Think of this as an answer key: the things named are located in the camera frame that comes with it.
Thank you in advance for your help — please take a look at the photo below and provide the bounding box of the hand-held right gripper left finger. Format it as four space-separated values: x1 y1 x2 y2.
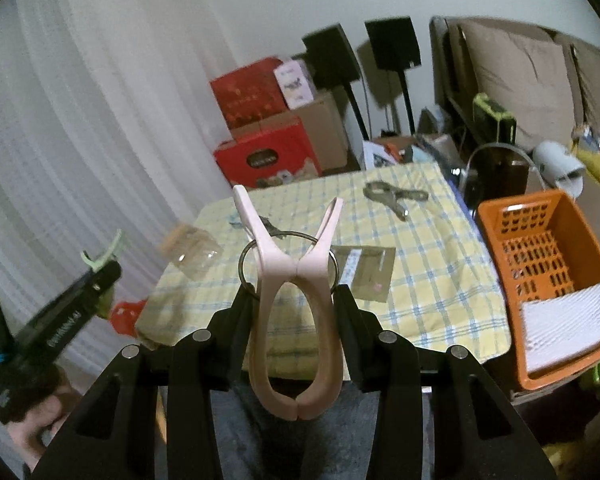
30 285 258 480

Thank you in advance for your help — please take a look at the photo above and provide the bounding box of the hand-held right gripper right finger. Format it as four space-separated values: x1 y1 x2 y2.
332 284 556 480

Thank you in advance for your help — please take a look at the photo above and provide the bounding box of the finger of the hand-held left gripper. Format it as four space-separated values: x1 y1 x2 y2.
82 261 123 306

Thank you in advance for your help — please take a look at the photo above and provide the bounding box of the light green plastic clip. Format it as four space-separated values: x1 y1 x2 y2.
81 230 127 273

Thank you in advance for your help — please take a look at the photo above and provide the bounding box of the pink plastic clip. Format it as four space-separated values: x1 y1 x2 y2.
232 185 344 420

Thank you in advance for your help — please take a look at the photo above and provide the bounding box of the olive clip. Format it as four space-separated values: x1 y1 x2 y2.
363 180 429 222

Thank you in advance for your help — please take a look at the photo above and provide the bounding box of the orange plastic basket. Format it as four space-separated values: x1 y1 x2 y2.
476 190 600 392

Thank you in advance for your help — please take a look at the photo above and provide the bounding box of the person's left hand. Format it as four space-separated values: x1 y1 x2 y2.
7 392 81 471

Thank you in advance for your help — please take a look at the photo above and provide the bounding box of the yellow plaid tablecloth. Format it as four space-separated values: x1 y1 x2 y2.
136 162 511 378

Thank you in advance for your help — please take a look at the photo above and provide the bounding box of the white curtain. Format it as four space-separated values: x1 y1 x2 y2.
0 0 241 461

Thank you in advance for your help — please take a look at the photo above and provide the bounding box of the red box with oval label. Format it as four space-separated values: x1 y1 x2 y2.
214 117 323 190

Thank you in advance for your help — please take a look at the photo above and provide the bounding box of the open cardboard box with clutter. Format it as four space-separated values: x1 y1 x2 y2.
362 135 461 171

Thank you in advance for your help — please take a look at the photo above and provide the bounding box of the brown cardboard box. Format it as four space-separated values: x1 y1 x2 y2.
230 91 351 173

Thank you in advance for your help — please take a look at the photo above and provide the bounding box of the black speaker stand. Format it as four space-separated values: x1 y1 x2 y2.
400 67 416 136
345 84 371 141

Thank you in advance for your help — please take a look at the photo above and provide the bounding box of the red patterned gift box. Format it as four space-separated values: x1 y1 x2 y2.
210 57 290 131

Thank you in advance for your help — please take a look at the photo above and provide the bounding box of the small white box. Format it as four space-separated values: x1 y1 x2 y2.
274 60 315 110

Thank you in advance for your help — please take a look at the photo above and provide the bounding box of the green black portable device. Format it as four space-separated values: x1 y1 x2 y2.
472 92 517 143

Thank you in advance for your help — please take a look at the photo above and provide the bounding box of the white nail lamp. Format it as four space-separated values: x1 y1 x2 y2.
532 141 586 196

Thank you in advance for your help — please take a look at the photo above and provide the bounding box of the black speaker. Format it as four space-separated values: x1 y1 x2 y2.
365 16 422 71
301 24 362 88

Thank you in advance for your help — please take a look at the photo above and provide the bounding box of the brown sofa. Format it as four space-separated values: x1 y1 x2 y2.
430 16 600 201

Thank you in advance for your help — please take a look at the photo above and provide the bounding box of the large brown cushion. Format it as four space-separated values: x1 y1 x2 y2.
461 21 588 151

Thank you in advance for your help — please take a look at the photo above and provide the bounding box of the pile of snack packets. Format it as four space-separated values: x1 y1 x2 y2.
572 122 600 153

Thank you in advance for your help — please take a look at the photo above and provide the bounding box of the white cable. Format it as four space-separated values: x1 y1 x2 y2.
466 142 548 191

